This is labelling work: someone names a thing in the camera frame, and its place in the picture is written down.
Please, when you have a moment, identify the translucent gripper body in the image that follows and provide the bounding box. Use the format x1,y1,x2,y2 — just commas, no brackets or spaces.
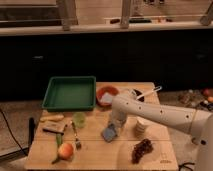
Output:
108,110,127,134

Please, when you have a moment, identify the blue sponge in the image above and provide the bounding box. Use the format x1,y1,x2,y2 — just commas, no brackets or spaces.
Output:
101,124,117,142

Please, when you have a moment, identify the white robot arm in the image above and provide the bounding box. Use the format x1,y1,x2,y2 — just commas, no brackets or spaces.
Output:
109,92,213,171

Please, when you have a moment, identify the orange bowl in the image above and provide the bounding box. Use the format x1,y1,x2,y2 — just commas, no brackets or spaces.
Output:
96,86,119,107

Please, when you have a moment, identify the dark brown bowl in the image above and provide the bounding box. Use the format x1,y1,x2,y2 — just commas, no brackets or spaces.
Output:
134,89,144,102

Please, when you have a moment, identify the small green cup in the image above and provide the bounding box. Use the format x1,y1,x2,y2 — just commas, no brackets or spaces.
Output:
72,112,86,128

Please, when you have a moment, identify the brown grape bunch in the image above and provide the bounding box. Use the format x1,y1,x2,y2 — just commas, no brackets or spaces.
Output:
132,139,153,164

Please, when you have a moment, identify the metal fork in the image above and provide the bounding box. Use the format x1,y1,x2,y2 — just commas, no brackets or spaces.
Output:
71,121,82,150

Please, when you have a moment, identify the white spatula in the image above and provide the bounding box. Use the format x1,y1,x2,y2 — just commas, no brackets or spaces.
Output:
136,86,162,100

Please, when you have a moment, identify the yellow banana toy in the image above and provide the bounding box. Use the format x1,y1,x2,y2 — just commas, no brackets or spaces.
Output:
40,115,64,122

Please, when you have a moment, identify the green plastic tray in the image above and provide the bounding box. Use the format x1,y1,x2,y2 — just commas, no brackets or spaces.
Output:
42,76,96,112

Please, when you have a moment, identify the red yellow apple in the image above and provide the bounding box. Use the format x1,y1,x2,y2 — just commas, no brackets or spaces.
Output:
58,143,74,160

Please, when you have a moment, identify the green pea pod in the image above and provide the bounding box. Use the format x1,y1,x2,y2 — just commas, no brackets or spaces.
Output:
51,132,64,165

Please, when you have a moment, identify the spice bottle rack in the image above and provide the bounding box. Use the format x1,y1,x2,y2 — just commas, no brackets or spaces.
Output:
178,89,213,112

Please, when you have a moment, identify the black cable bottom right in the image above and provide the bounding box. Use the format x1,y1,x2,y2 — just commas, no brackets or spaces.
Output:
178,161,196,171

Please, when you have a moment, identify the black cable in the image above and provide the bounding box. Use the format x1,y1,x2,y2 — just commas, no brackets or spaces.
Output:
0,109,30,160
178,161,196,171

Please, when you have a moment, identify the black handle beside table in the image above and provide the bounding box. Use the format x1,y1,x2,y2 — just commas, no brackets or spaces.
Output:
28,117,35,147

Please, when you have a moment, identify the black cable left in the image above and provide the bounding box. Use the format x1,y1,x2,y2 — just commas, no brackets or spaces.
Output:
0,109,30,160

